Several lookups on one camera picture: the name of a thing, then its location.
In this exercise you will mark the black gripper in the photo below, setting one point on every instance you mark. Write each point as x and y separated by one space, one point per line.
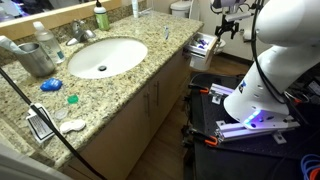
228 22

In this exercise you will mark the white wood-fronted vanity drawer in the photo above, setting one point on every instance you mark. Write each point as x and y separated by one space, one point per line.
210 51

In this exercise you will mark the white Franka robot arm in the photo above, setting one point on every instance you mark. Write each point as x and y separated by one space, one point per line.
283 63

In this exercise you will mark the blue items in drawer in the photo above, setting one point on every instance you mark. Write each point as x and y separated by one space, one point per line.
201 43

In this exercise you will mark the toilet paper roll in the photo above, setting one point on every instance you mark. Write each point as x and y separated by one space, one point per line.
247 34

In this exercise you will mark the white trash bin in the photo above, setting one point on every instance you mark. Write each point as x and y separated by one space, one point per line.
199 63

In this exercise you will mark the white toilet tank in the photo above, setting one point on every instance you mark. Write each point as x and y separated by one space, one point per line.
181 8

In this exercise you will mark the small white blue tube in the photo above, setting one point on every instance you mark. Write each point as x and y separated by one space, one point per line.
166 32

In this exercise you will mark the orange black clamp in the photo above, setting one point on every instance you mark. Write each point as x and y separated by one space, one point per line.
199 89
206 138

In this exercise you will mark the black robot cart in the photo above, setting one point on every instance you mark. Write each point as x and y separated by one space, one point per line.
206 110

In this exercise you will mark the tall white tube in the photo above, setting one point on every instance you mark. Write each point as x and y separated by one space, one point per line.
135 8

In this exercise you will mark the white oval sink basin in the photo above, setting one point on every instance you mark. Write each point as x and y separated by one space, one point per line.
110 55

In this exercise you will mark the green soap pump bottle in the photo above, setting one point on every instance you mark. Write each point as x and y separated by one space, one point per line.
102 18

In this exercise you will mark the wooden vanity cabinet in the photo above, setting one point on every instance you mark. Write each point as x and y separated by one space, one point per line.
133 133

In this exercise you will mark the chrome faucet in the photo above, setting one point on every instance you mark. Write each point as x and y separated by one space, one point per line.
80 33

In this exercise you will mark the green bottle cap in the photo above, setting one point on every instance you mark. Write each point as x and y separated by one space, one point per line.
72 99

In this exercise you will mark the wood framed mirror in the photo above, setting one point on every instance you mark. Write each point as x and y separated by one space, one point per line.
53 18

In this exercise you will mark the clear plastic liquid bottle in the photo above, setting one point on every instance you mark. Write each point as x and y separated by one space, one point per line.
50 45

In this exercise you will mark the white contact lens case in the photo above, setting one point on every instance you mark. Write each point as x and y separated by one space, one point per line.
72 126

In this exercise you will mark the clear plastic cap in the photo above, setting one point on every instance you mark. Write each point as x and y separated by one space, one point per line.
60 114

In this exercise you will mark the metal cup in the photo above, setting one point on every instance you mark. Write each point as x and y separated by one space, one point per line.
35 60

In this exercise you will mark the white toothpaste tube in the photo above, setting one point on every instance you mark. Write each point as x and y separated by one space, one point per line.
9 44

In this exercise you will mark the white plastic panel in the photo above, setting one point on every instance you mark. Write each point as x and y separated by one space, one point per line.
23 166

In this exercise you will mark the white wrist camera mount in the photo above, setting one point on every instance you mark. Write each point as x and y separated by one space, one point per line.
240 16

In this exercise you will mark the short aluminium mounting rail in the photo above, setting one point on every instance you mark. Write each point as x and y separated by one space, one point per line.
221 90

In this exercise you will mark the long aluminium mounting rail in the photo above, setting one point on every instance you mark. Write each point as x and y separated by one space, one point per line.
240 130

